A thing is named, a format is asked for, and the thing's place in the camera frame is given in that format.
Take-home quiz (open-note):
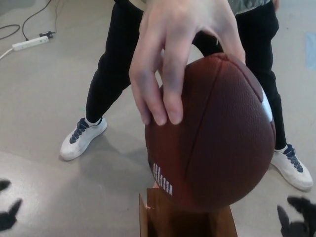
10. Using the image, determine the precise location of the person's right white sock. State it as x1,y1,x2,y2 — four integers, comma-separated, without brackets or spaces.
85,117,103,127

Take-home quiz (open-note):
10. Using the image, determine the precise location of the person's grey hoodie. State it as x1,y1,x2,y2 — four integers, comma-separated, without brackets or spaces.
226,0,273,7

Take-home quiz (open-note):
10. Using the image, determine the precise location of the person's right white sneaker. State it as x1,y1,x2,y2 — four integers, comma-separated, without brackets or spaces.
59,116,108,161

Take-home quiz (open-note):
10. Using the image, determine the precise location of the person's left white sneaker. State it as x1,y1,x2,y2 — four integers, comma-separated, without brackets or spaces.
270,144,314,191

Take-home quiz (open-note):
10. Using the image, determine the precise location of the black cable plugged into strip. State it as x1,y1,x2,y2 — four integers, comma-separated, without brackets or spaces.
22,0,57,41

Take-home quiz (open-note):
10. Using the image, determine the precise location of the robot right black hand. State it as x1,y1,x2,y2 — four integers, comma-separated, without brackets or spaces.
276,196,316,237

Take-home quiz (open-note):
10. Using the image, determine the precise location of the person in black trousers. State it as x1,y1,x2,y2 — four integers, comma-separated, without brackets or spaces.
85,0,288,151

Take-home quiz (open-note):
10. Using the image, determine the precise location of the brown cardboard box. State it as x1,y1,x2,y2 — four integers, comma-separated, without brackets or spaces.
139,181,239,237

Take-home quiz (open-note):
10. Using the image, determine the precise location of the white power strip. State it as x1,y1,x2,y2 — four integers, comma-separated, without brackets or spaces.
12,36,50,52

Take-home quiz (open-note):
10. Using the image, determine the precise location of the white power strip cable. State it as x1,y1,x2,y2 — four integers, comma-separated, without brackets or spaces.
0,47,14,60

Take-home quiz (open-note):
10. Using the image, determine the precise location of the black looped floor cable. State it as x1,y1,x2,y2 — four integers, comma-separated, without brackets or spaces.
0,24,21,40

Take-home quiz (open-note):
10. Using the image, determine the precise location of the brown leather american football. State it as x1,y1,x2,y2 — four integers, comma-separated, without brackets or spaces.
144,52,277,213

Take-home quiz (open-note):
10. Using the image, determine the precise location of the black adapter cable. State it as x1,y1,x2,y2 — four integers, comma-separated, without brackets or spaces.
53,0,60,34

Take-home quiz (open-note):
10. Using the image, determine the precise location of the light blue floor sheet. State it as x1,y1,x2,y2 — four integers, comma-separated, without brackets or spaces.
305,31,316,70

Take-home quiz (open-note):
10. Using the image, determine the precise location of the person's white sneaker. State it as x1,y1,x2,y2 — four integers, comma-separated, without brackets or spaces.
270,144,314,191
59,116,108,161

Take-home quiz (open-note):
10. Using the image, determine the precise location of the person's right hand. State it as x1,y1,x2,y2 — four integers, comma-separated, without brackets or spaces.
128,0,246,125

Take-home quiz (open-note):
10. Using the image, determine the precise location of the robot left black hand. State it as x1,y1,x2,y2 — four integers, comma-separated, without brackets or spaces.
0,179,23,230

